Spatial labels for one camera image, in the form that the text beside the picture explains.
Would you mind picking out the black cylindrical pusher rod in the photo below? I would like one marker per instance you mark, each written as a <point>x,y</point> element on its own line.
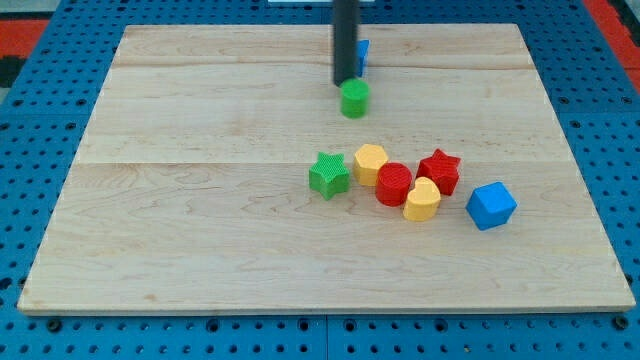
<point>345,24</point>

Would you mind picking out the blue triangle block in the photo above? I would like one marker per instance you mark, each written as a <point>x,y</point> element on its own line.
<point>362,53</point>

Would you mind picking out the green cylinder block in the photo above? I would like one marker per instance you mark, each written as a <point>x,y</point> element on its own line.
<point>354,98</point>

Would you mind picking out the yellow hexagon block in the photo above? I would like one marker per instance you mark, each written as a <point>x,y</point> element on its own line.
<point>368,160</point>

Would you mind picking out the green star block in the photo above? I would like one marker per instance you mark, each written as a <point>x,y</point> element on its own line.
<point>329,175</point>

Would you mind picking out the red cylinder block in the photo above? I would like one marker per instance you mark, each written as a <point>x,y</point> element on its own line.
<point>393,184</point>

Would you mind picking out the red star block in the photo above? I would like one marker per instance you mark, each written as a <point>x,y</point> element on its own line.
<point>442,169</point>

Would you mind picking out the yellow heart block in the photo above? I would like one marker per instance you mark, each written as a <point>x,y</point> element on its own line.
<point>422,201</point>

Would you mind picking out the light wooden board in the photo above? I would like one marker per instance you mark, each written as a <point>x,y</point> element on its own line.
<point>189,195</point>

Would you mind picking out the blue cube block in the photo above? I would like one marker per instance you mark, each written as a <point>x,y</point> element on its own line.
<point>491,205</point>

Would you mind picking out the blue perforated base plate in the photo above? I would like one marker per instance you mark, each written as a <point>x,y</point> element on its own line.
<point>48,106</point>

